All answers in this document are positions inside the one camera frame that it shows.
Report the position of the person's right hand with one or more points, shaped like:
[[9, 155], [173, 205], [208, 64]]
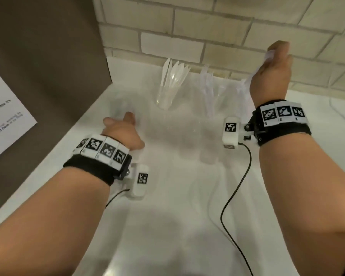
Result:
[[271, 80]]

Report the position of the handful of white plastic spoons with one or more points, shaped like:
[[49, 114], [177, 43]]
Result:
[[254, 73]]

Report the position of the black wristband with marker tags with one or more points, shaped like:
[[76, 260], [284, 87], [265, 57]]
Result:
[[89, 166], [284, 132]]

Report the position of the person's left hand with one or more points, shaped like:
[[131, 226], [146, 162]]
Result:
[[123, 135]]

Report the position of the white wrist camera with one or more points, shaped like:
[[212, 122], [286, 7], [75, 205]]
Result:
[[230, 137], [139, 186]]

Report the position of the person's right forearm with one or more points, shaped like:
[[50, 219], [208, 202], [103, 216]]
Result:
[[310, 204]]

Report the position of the person's left forearm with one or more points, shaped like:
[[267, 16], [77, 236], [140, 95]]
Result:
[[46, 227]]

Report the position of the clear plastic bag of cutlery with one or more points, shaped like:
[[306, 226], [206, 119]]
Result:
[[165, 97]]

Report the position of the white paper notice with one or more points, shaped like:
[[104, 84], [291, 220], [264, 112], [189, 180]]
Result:
[[8, 120]]

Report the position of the clear plastic cup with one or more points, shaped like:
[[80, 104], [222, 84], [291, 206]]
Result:
[[230, 100], [199, 103]]

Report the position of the brown partition panel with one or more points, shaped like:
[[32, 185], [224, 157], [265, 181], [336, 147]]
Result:
[[51, 54]]

